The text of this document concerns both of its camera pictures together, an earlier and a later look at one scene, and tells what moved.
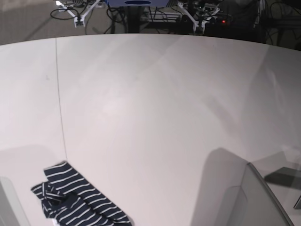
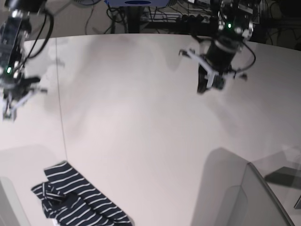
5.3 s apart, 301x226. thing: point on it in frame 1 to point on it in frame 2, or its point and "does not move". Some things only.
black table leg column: [133, 19] does not move
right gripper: [196, 24] to [218, 62]
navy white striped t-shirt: [69, 199] does not move
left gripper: [78, 20] to [15, 92]
